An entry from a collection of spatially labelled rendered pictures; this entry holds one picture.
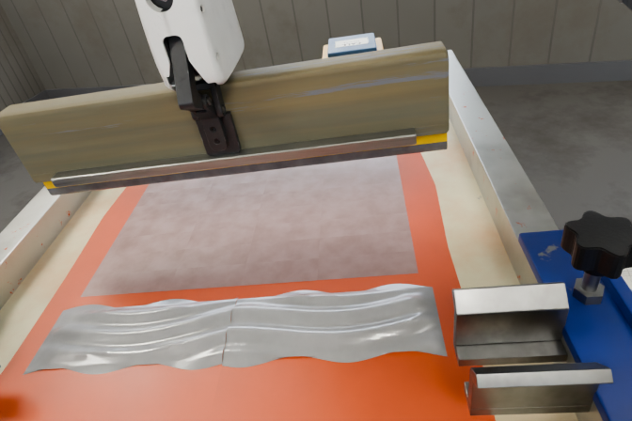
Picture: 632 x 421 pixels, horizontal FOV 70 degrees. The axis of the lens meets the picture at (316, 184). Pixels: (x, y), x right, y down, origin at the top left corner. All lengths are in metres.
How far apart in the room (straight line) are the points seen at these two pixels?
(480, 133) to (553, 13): 2.50
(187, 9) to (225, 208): 0.28
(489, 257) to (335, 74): 0.22
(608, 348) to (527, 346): 0.05
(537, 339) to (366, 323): 0.13
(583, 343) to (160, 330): 0.33
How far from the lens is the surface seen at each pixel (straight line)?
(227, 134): 0.41
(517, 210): 0.46
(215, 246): 0.51
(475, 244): 0.47
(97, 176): 0.48
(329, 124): 0.40
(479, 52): 3.07
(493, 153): 0.54
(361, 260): 0.45
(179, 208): 0.59
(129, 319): 0.47
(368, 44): 0.97
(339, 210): 0.51
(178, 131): 0.43
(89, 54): 4.05
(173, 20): 0.35
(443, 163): 0.58
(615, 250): 0.33
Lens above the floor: 1.27
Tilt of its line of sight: 34 degrees down
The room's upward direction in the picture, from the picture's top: 10 degrees counter-clockwise
